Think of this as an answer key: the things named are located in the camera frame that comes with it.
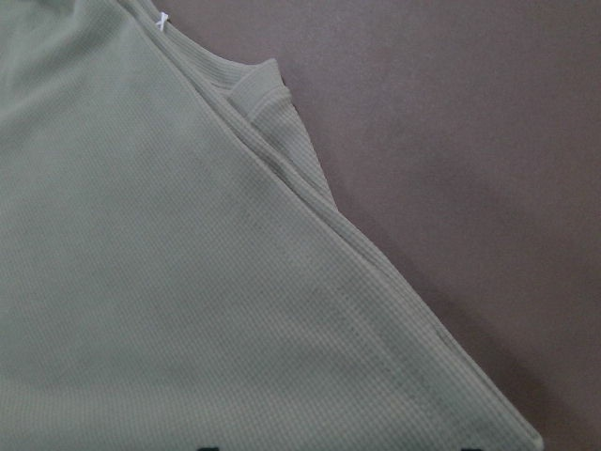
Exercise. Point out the green long-sleeve shirt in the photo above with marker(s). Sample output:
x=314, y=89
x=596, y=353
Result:
x=175, y=274

